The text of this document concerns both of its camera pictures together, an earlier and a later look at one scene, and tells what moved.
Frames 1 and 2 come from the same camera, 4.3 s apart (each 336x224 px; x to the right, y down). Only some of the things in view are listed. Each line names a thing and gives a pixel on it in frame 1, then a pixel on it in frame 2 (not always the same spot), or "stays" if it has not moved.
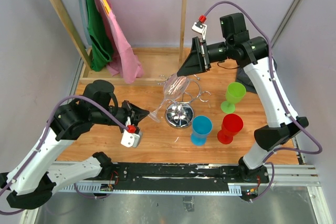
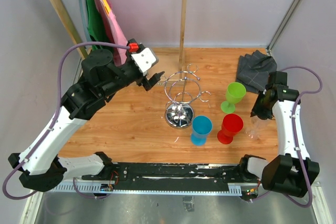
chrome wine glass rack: x=179 y=114 stays
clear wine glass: x=174 y=87 to x=258 y=125
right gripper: x=196 y=63 to x=257 y=112
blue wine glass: x=201 y=126 stays
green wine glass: x=235 y=94 stays
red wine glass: x=232 y=124 stays
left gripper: x=134 y=114 to x=148 y=83
